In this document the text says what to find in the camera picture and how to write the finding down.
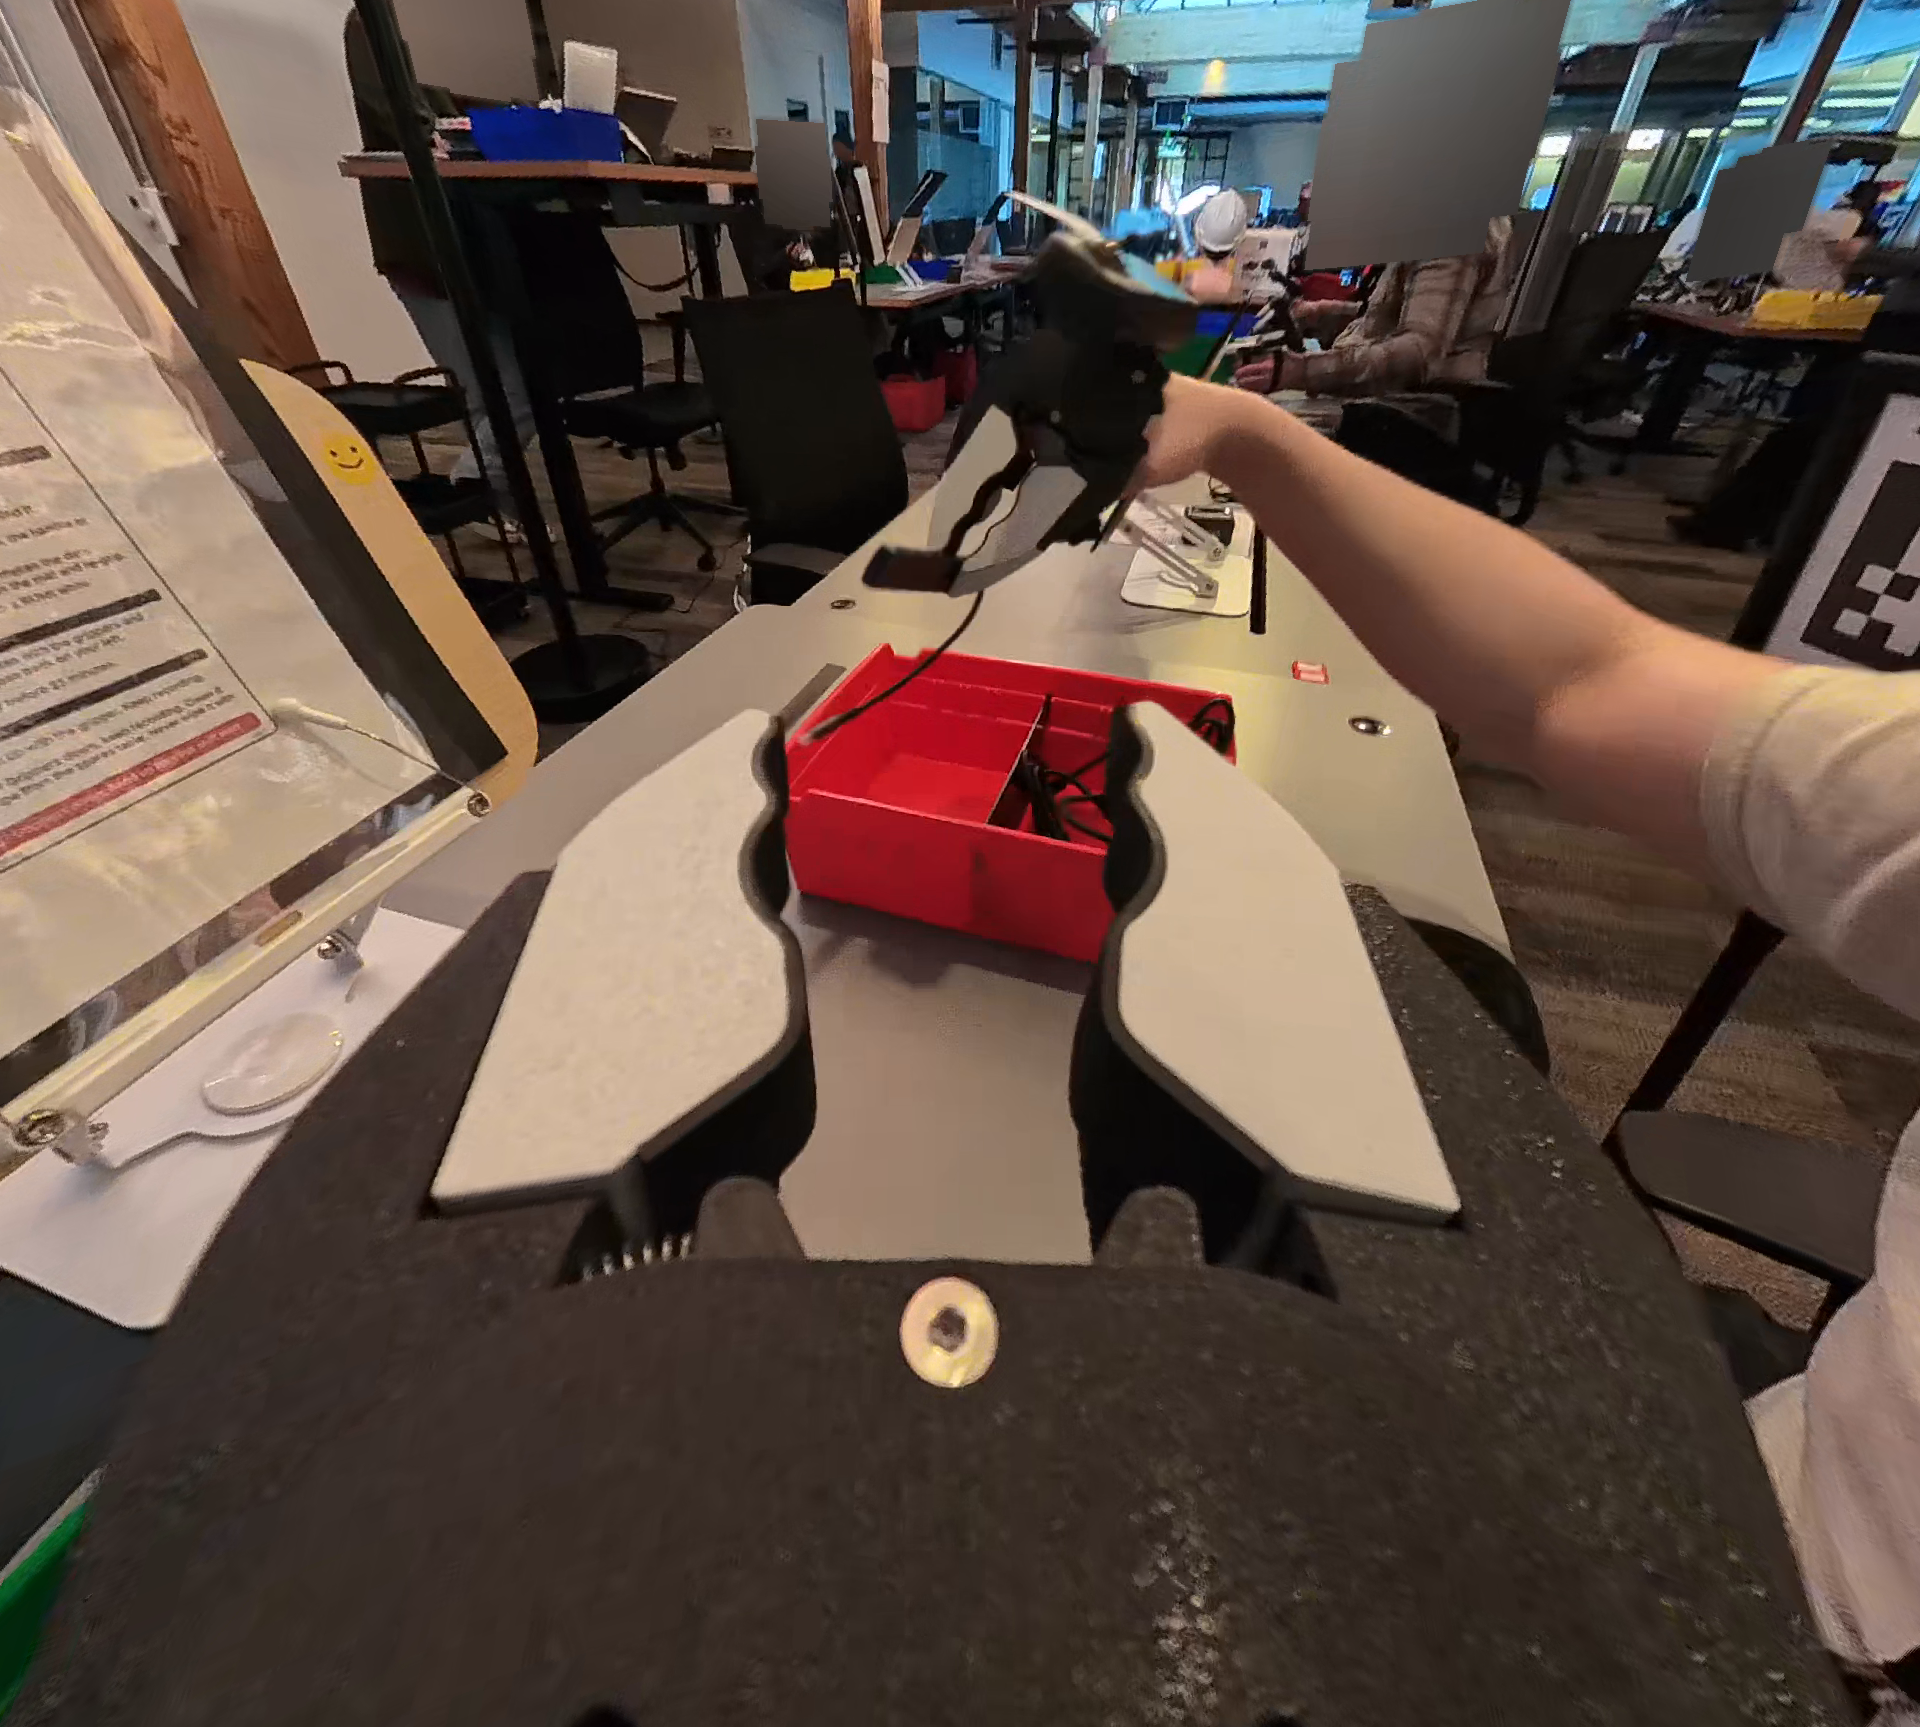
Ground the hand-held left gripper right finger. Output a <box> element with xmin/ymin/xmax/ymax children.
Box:
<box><xmin>1071</xmin><ymin>699</ymin><xmax>1463</xmax><ymax>1254</ymax></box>

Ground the person's right forearm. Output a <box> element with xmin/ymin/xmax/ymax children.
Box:
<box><xmin>1229</xmin><ymin>399</ymin><xmax>1920</xmax><ymax>1008</ymax></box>

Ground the wooden top standing desk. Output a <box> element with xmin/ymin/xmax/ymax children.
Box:
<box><xmin>335</xmin><ymin>151</ymin><xmax>767</xmax><ymax>611</ymax></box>

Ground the person's white shirt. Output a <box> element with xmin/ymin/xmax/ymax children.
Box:
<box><xmin>1746</xmin><ymin>1156</ymin><xmax>1920</xmax><ymax>1682</ymax></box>

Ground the red plastic bin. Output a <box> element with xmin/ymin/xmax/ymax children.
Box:
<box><xmin>782</xmin><ymin>643</ymin><xmax>1240</xmax><ymax>963</ymax></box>

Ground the printed instruction sheet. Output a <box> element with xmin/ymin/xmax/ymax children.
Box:
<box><xmin>0</xmin><ymin>377</ymin><xmax>276</xmax><ymax>859</ymax></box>

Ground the black floor stand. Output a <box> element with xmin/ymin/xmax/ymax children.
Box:
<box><xmin>291</xmin><ymin>0</ymin><xmax>657</xmax><ymax>723</ymax></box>

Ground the blue plastic bin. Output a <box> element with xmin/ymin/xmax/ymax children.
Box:
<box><xmin>463</xmin><ymin>103</ymin><xmax>624</xmax><ymax>165</ymax></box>

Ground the person's right hand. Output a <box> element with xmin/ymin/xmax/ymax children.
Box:
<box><xmin>1136</xmin><ymin>379</ymin><xmax>1280</xmax><ymax>517</ymax></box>

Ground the black white marker board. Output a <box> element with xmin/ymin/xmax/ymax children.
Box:
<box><xmin>1731</xmin><ymin>353</ymin><xmax>1920</xmax><ymax>671</ymax></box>

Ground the black coiled cable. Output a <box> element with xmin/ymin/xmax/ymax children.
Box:
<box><xmin>1002</xmin><ymin>695</ymin><xmax>1235</xmax><ymax>847</ymax></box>

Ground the wooden support post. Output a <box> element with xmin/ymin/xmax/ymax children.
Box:
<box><xmin>0</xmin><ymin>0</ymin><xmax>323</xmax><ymax>379</ymax></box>

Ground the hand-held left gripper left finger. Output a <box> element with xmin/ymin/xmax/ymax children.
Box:
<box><xmin>427</xmin><ymin>707</ymin><xmax>820</xmax><ymax>1248</ymax></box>

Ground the green plastic bin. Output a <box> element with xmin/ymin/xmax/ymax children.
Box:
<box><xmin>0</xmin><ymin>1500</ymin><xmax>89</xmax><ymax>1660</ymax></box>

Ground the white stand base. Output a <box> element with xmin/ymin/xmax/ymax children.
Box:
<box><xmin>0</xmin><ymin>909</ymin><xmax>468</xmax><ymax>1330</ymax></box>
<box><xmin>1121</xmin><ymin>503</ymin><xmax>1254</xmax><ymax>619</ymax></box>

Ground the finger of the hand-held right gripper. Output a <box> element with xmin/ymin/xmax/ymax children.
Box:
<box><xmin>944</xmin><ymin>463</ymin><xmax>1112</xmax><ymax>599</ymax></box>
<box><xmin>925</xmin><ymin>395</ymin><xmax>1038</xmax><ymax>559</ymax></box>

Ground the black braided usb-c cable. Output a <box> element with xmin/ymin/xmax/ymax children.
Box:
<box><xmin>794</xmin><ymin>587</ymin><xmax>989</xmax><ymax>745</ymax></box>

